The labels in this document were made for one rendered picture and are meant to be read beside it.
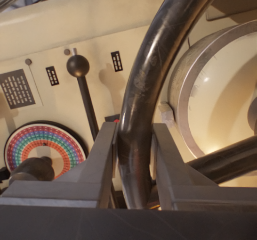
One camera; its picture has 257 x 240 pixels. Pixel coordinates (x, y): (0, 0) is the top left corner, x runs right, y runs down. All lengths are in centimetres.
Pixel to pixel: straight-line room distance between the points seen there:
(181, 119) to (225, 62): 9
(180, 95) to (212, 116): 5
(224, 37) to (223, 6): 11
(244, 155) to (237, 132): 10
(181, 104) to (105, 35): 18
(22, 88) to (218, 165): 35
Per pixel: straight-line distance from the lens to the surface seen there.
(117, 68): 35
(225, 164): 18
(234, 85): 27
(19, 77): 41
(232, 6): 40
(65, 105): 39
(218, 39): 28
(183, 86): 27
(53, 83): 38
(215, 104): 27
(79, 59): 30
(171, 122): 30
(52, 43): 38
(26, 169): 37
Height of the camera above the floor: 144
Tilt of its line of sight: 5 degrees up
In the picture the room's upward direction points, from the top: 102 degrees counter-clockwise
